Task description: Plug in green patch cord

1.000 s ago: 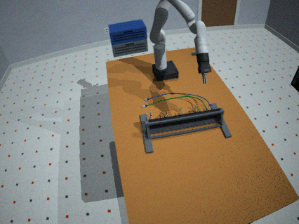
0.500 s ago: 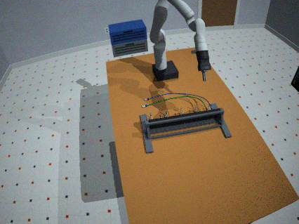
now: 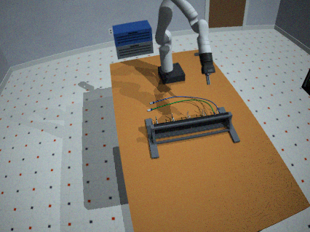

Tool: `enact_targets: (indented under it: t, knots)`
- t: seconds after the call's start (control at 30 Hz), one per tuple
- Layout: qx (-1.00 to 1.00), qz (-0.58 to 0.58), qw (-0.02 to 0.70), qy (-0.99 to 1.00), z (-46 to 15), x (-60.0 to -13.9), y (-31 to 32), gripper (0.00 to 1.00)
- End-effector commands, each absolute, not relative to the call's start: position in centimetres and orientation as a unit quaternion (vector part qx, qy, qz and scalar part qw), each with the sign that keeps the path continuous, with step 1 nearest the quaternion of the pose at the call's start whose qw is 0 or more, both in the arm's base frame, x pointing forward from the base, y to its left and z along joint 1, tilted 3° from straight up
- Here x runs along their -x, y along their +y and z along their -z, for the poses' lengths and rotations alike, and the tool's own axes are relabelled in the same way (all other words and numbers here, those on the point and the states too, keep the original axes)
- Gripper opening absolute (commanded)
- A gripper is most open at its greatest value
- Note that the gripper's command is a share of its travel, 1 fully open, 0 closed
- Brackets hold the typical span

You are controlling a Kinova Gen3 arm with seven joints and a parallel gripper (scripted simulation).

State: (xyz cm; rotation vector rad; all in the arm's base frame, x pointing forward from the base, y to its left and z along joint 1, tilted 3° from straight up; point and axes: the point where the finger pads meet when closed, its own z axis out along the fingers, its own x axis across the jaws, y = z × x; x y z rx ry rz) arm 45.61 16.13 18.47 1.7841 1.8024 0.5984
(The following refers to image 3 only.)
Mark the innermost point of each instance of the dark grey rack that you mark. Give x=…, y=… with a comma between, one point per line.
x=172, y=128

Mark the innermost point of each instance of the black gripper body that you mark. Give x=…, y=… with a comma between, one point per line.
x=205, y=56

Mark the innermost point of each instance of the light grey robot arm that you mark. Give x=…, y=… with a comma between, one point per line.
x=164, y=38

